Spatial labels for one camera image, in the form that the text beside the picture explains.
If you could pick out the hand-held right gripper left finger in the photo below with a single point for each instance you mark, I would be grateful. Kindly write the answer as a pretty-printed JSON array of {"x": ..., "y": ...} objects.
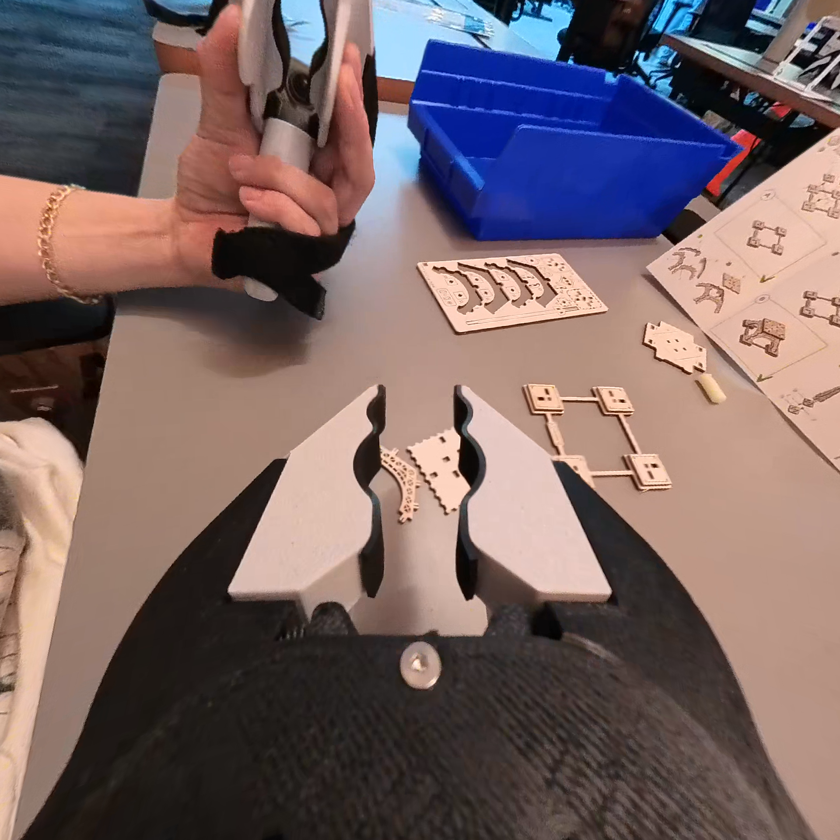
[{"x": 308, "y": 525}]

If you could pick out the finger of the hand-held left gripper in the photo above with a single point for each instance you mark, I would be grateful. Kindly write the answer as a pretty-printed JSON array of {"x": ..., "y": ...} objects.
[
  {"x": 259, "y": 46},
  {"x": 344, "y": 33}
]

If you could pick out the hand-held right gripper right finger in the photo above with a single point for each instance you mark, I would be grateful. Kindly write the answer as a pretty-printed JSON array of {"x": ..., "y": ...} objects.
[{"x": 531, "y": 525}]

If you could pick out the wooden lattice arch piece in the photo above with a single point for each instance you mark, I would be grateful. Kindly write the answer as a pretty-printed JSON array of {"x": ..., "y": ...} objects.
[{"x": 401, "y": 482}]

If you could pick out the square wooden plate with slots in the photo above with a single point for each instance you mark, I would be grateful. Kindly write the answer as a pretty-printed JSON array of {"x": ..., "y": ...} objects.
[{"x": 438, "y": 469}]

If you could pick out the person's left forearm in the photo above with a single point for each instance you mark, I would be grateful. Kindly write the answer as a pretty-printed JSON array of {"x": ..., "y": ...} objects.
[{"x": 111, "y": 243}]

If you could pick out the grey desk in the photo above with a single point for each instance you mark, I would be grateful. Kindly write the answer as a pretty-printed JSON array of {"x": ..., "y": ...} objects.
[{"x": 229, "y": 394}]

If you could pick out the person's left hand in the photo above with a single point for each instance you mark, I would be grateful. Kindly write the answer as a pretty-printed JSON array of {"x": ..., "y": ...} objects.
[{"x": 210, "y": 190}]

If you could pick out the punched wooden parts sheet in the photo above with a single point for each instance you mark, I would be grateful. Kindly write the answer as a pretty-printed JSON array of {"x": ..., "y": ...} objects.
[{"x": 525, "y": 315}]

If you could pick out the small pale wax stick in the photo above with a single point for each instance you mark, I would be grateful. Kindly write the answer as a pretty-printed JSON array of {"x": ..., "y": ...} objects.
[{"x": 712, "y": 387}]

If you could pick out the small wooden octagonal plate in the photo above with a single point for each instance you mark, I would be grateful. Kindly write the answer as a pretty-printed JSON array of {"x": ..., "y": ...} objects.
[{"x": 674, "y": 344}]

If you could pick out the blue plastic bin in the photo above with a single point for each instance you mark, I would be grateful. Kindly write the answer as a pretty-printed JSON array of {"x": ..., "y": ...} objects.
[{"x": 558, "y": 184}]

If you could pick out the black office chair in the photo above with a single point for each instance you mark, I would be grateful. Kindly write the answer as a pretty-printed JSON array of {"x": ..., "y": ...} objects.
[{"x": 610, "y": 33}]

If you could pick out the white printed shirt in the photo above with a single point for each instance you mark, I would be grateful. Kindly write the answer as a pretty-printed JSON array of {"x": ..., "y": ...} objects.
[{"x": 39, "y": 525}]

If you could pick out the paper instruction sheet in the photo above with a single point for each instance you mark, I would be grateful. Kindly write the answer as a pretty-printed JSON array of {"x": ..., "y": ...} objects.
[{"x": 787, "y": 262}]

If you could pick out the background wooden table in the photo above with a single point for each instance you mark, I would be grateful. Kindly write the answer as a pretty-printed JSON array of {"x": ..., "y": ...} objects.
[{"x": 735, "y": 62}]

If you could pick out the wooden square frame base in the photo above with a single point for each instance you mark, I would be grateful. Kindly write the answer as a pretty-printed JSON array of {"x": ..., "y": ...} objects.
[{"x": 649, "y": 469}]

